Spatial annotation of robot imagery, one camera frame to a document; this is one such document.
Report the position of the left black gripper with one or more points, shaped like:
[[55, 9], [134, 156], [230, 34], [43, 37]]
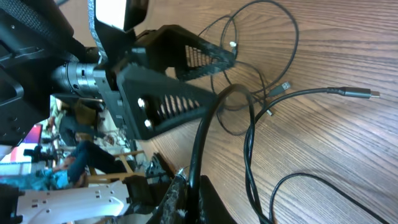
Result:
[[141, 101]]

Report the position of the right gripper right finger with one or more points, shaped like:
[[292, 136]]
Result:
[[210, 207]]

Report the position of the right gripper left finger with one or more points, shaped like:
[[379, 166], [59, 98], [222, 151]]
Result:
[[172, 209]]

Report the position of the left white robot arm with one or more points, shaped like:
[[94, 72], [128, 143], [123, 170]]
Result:
[[41, 58]]

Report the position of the person in pink shirt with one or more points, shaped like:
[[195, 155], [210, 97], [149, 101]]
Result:
[[70, 174]]

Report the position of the wooden workbench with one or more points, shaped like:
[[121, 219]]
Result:
[[124, 166]]

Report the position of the monitor with red screen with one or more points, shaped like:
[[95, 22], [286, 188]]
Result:
[[34, 135]]

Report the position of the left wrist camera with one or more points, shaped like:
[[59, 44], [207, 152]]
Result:
[[119, 14]]

